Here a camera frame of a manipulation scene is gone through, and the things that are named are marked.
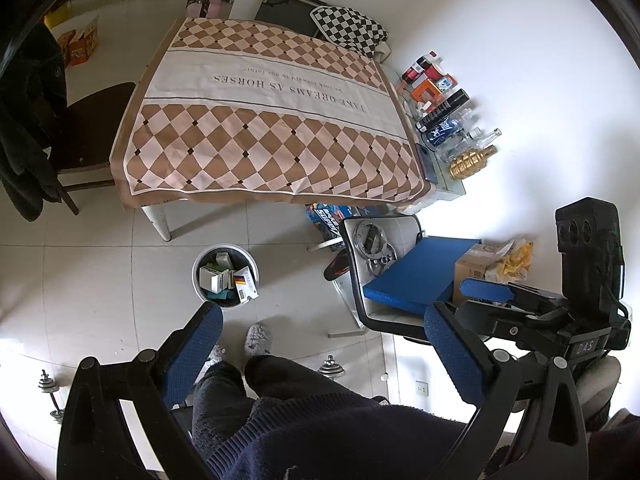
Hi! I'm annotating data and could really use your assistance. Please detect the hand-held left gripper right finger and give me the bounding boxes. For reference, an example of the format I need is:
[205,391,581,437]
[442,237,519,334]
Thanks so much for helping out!
[424,301,591,480]

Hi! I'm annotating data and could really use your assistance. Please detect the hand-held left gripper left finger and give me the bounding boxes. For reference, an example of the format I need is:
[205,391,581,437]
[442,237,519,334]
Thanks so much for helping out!
[56,301,224,480]

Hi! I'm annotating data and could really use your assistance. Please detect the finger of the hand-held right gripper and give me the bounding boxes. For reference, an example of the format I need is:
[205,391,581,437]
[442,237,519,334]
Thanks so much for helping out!
[460,278,570,317]
[451,304,569,360]

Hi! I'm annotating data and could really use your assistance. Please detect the round white trash bin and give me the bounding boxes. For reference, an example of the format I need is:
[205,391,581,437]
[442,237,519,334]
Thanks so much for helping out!
[192,244,261,313]

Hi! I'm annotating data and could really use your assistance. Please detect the white box with striped flag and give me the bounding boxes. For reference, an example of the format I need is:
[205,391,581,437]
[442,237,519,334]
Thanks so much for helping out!
[232,269,260,306]

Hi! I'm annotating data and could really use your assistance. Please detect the person's right forearm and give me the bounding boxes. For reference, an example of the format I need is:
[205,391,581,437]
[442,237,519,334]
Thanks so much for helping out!
[575,357,640,441]

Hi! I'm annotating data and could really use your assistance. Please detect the cardboard box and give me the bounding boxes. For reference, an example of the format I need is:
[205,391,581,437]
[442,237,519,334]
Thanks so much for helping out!
[453,244,496,306]

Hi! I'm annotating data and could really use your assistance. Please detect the yellow plastic bag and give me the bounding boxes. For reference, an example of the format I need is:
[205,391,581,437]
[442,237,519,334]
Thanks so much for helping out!
[482,240,535,283]

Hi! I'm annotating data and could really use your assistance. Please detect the blue foam board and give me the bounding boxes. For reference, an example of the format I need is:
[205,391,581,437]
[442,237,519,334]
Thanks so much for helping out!
[363,236,482,316]

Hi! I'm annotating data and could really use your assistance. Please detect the white chair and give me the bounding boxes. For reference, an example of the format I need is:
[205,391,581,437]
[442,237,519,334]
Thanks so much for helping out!
[327,215,431,343]

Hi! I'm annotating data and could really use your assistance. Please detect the metal rings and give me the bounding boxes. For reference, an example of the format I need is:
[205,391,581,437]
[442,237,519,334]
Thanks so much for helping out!
[354,221,398,276]

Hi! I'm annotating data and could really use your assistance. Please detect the gold grenade-shaped bottle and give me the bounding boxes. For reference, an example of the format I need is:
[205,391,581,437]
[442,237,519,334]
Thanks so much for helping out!
[448,145,498,180]

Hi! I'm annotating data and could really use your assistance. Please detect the dark blue flat box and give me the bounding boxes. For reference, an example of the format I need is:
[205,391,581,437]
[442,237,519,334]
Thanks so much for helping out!
[416,144,438,183]

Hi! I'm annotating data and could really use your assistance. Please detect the person's dark clothed body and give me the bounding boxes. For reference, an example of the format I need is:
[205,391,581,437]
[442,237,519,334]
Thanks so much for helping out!
[190,355,473,480]

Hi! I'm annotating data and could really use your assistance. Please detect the clear glass bottle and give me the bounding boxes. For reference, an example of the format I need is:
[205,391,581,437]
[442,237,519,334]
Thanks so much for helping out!
[450,128,502,153]

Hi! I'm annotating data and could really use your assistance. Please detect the blue labelled clear bottle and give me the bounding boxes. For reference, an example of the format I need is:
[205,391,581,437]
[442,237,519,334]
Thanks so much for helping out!
[425,115,476,147]

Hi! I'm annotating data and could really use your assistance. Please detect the blue printed box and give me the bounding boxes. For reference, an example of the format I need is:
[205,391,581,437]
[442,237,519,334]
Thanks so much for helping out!
[306,203,371,241]

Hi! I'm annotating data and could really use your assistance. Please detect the black tube bottle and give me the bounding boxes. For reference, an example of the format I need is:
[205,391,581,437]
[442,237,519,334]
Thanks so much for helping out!
[417,89,471,131]

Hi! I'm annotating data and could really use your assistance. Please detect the orange box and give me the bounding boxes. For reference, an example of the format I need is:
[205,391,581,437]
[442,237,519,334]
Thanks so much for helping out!
[411,80,441,103]

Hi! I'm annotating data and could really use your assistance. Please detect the red and black can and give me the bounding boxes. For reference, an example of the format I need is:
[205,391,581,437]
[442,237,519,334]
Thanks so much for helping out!
[402,57,433,86]

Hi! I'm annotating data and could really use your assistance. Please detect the brown checkered tablecloth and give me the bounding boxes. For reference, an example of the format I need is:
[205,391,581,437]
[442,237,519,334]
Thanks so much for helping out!
[110,16,436,209]

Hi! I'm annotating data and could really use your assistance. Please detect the dark wooden chair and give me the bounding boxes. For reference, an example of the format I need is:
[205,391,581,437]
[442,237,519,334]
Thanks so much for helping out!
[50,82,137,216]

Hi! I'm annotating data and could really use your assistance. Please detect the black jacket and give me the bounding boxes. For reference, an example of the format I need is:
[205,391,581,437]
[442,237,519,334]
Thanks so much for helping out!
[0,25,68,222]

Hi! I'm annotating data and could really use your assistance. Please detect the black white checkered cushion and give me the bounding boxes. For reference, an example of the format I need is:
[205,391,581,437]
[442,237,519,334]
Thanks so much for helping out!
[309,6,390,58]

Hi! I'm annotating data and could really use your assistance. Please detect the orange cartons on floor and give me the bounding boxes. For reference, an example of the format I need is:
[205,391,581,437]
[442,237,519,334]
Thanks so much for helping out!
[57,17,99,67]

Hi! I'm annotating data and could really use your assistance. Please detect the pink case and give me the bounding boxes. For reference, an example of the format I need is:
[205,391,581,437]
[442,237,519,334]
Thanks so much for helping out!
[186,0,223,18]

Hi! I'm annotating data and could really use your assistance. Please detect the white table frame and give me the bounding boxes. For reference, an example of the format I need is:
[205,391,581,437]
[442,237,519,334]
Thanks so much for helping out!
[141,204,173,242]

